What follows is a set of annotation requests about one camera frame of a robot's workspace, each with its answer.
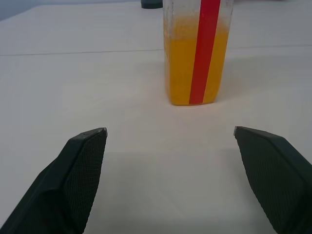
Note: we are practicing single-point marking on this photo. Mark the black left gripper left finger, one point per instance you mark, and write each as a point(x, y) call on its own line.
point(61, 185)

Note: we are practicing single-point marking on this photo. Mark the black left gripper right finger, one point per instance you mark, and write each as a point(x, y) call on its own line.
point(278, 175)

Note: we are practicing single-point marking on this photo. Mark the orange juice bottle red stripe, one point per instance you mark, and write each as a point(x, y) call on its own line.
point(180, 73)

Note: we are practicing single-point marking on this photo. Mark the black round stand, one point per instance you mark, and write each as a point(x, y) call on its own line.
point(151, 3)

